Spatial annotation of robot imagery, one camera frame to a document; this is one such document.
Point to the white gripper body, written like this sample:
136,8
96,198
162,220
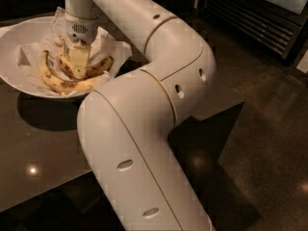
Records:
81,30

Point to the white paper liner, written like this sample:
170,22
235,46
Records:
32,55

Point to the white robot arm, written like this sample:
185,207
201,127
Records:
123,125

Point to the dark slatted appliance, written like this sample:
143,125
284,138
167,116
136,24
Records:
280,25

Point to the spotted yellow banana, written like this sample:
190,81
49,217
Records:
91,70
57,84

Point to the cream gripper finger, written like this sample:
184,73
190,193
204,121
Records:
79,56

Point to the white bowl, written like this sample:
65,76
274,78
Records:
12,48

